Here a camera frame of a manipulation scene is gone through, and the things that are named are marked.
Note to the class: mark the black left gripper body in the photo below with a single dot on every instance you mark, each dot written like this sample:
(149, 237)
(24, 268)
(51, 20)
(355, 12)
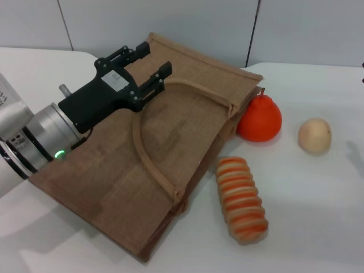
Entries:
(96, 99)

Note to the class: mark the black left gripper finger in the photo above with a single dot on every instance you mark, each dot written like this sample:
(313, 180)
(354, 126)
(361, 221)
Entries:
(155, 82)
(133, 52)

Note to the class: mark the brown jute handbag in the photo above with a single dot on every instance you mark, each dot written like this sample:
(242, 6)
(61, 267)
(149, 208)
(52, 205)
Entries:
(170, 142)

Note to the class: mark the orange toy pear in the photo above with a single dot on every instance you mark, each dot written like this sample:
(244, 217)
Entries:
(261, 122)

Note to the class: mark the orange striped toy bread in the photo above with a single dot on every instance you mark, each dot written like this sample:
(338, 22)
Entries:
(241, 199)

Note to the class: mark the beige round toy fruit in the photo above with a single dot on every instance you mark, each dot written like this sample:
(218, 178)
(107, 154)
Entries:
(314, 136)

